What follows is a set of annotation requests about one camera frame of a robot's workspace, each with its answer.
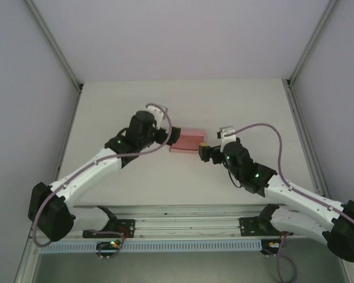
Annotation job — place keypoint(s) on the aluminium frame post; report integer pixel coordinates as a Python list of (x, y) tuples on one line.
[(311, 44), (56, 47)]

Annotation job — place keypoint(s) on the aluminium side rail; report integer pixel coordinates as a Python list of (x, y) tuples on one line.
[(301, 132), (69, 129)]

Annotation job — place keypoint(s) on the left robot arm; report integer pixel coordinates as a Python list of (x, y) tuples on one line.
[(85, 174)]

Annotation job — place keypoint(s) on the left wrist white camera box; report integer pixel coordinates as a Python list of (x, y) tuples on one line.
[(154, 112)]

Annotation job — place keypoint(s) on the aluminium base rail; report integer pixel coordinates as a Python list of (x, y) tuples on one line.
[(180, 221)]

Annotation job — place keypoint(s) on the pink paper box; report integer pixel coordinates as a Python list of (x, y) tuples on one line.
[(188, 141)]

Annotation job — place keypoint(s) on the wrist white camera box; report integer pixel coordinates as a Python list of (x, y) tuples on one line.
[(154, 112), (225, 134)]

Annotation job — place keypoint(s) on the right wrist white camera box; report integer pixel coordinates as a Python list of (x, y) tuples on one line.
[(225, 134)]

